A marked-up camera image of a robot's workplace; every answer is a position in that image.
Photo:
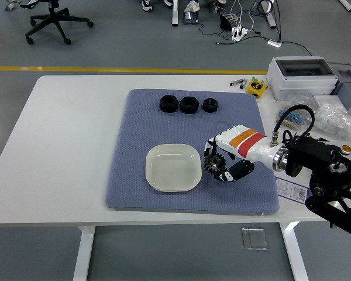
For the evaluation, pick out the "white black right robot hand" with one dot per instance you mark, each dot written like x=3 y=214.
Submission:
x=248 y=143

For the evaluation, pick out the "large black gear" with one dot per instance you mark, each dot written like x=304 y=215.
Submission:
x=215 y=161

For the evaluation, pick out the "small black hex nut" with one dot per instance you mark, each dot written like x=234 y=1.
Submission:
x=209 y=105

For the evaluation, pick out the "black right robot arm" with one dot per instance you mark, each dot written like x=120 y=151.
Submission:
x=316 y=149

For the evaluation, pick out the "large black hex nut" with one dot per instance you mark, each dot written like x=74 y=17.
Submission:
x=168 y=104
x=188 y=104

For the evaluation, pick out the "white flat box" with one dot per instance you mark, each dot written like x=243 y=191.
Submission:
x=324 y=99

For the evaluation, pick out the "grey box with dark window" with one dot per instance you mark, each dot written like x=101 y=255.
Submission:
x=346 y=74

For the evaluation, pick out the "bag of blue resistors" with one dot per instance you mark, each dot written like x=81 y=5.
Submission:
x=295 y=117

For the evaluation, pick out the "yellow tape measure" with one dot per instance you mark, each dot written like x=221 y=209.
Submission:
x=256 y=87

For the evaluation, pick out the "small silver black module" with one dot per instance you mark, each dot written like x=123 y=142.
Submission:
x=236 y=83
x=243 y=83

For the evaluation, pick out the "purple white label card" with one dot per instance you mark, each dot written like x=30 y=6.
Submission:
x=289 y=188

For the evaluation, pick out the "small green clip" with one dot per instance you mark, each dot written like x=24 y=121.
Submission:
x=254 y=79

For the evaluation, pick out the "white square dish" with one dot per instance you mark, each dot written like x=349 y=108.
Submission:
x=172 y=169

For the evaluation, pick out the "grey-blue textured mat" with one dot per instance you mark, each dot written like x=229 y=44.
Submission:
x=163 y=128

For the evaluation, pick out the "bag of clear plastic parts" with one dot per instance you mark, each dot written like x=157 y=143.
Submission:
x=333 y=120

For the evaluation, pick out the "clear floor plate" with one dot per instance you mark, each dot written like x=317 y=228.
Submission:
x=254 y=238

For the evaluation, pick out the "grey panel with coloured buttons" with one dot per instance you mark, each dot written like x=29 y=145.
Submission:
x=345 y=149

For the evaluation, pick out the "white power adapter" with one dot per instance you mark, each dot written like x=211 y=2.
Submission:
x=274 y=43

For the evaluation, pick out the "white power strip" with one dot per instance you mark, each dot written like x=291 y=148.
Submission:
x=239 y=32

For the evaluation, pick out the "white table leg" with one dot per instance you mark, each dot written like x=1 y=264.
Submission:
x=295 y=254
x=83 y=254

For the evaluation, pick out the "black power brick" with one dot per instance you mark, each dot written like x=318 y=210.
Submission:
x=226 y=22

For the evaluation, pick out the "white desk leg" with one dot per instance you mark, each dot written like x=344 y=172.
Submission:
x=175 y=11
x=270 y=14
x=347 y=4

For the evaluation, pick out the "black device with screen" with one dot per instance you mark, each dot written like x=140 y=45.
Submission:
x=190 y=18

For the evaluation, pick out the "person's shoe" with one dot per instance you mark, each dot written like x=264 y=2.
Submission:
x=191 y=6
x=168 y=2
x=146 y=5

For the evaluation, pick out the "yellow floor tape line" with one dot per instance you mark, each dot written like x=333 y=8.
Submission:
x=105 y=69

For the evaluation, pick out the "black office chair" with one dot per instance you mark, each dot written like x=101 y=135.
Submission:
x=51 y=19

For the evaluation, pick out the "silver metal object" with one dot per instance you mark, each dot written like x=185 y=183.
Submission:
x=11 y=6

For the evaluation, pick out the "grey enclosure with clear lid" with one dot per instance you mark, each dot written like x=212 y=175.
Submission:
x=301 y=82

